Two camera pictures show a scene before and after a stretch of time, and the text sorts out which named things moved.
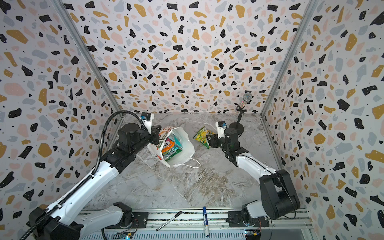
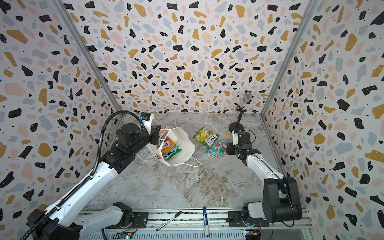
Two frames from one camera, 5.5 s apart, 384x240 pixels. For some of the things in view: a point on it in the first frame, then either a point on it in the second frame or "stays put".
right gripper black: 213,141 → 237,130
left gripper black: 155,131 stays put
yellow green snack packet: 201,136 stays put
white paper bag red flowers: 184,158 stays put
